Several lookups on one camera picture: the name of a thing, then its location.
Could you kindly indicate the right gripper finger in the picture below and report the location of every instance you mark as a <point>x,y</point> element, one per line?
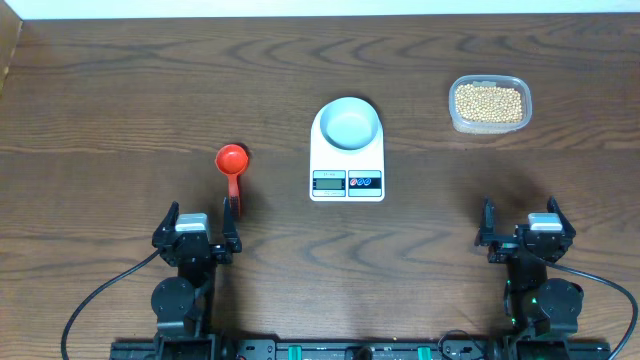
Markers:
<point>486,229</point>
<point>553,207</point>

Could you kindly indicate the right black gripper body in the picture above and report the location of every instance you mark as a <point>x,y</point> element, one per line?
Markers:
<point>502,251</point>

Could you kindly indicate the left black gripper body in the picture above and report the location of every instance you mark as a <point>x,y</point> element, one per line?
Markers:
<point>217,256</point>

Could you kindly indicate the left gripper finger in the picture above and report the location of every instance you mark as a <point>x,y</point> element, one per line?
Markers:
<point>231,212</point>
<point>165,232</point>

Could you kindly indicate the red measuring scoop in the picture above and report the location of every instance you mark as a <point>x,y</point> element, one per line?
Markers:
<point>232,160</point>

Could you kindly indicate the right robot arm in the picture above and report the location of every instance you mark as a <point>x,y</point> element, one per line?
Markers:
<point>544,311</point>

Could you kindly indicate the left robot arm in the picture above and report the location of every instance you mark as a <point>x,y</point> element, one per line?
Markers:
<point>183,303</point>

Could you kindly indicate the white kitchen scale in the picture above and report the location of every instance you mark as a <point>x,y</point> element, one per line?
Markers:
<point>345,176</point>

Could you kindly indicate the grey bowl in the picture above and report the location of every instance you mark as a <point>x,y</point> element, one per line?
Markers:
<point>349,123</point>

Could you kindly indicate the clear plastic container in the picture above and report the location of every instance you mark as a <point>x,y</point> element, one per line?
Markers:
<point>477,128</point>

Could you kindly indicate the soybeans in container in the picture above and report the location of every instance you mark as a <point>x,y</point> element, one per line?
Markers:
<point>488,104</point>

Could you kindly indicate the cardboard side panel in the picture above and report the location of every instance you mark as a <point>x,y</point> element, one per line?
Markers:
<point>10,30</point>

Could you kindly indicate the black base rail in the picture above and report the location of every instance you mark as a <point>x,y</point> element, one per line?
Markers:
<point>272,350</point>

